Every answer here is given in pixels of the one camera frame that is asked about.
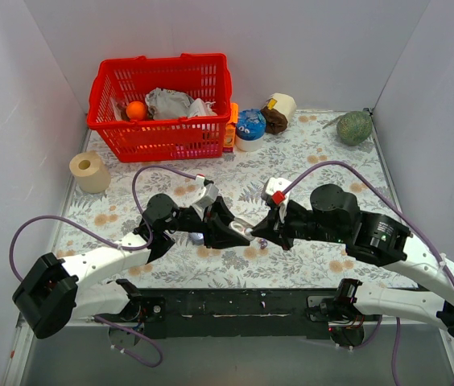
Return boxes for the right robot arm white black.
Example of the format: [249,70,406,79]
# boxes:
[252,178,454,338]

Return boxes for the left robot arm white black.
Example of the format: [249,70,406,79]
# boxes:
[12,194,253,339]

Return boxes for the purple earbud right one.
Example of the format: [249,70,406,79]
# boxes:
[258,239,268,249]

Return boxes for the orange purple carton box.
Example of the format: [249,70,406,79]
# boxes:
[223,103,239,153]

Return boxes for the white blue lidded tub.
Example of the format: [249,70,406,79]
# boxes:
[235,109,266,152]

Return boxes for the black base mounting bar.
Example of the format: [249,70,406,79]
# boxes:
[108,287,367,343]

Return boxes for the beige paper roll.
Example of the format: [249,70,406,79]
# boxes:
[69,150,111,194]

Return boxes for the white small box in basket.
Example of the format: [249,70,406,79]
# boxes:
[187,98,217,118]

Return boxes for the green melon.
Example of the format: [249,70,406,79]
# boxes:
[336,111,373,146]

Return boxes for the red plastic shopping basket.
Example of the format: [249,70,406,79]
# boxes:
[87,53,232,162]

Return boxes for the grey crumpled bag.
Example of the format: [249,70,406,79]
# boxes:
[145,88,194,120]

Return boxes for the orange fruit in basket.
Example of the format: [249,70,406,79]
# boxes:
[126,101,147,121]

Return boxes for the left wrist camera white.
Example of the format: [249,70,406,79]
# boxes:
[191,174,219,220]

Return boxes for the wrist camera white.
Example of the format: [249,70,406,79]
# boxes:
[191,174,219,220]
[261,177,291,217]

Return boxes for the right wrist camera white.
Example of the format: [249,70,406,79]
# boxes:
[261,177,291,217]

